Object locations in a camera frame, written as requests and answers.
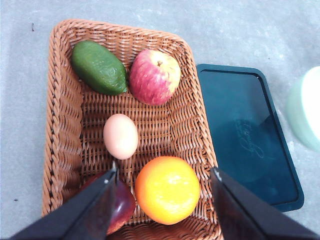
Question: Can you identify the dark rectangular tray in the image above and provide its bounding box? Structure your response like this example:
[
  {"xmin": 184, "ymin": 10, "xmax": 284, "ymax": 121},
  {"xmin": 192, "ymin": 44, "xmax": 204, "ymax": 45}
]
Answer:
[{"xmin": 196, "ymin": 64, "xmax": 305, "ymax": 212}]

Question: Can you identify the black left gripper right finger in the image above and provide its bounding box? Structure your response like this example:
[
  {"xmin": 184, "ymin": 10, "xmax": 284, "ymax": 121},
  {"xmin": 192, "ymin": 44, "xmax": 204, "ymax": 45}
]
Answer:
[{"xmin": 209, "ymin": 167, "xmax": 320, "ymax": 240}]

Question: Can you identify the beige egg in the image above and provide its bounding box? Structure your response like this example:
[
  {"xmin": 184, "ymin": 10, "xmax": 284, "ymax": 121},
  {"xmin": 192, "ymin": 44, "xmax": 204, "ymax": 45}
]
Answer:
[{"xmin": 103, "ymin": 113, "xmax": 139, "ymax": 160}]

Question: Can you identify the green ceramic bowl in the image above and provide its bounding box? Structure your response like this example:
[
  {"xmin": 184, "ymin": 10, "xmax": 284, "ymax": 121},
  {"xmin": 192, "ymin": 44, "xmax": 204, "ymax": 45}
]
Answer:
[{"xmin": 286, "ymin": 64, "xmax": 320, "ymax": 152}]

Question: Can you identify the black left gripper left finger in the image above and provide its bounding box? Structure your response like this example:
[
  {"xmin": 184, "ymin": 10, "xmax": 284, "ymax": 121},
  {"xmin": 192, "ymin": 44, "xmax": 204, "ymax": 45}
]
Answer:
[{"xmin": 9, "ymin": 167, "xmax": 118, "ymax": 240}]

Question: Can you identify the red yellow apple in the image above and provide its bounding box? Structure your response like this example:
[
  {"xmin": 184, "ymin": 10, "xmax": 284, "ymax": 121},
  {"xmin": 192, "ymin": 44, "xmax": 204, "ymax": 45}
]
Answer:
[{"xmin": 129, "ymin": 49, "xmax": 182, "ymax": 106}]

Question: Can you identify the green avocado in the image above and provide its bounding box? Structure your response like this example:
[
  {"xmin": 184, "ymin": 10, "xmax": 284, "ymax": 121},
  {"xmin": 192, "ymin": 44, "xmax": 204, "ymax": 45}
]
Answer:
[{"xmin": 71, "ymin": 40, "xmax": 128, "ymax": 96}]

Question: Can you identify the orange fruit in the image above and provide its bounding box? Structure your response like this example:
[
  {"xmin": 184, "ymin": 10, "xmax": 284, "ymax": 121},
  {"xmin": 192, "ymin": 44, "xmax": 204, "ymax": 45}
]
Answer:
[{"xmin": 135, "ymin": 156, "xmax": 201, "ymax": 225}]

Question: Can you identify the brown wicker basket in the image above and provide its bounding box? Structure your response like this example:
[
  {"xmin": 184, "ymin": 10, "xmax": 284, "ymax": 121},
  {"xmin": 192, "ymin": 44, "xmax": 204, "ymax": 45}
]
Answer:
[{"xmin": 43, "ymin": 19, "xmax": 224, "ymax": 240}]

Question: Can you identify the dark red plum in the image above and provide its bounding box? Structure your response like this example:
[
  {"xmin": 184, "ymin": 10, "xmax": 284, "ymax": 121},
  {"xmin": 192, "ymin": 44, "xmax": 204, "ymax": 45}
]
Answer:
[{"xmin": 82, "ymin": 172, "xmax": 136, "ymax": 235}]

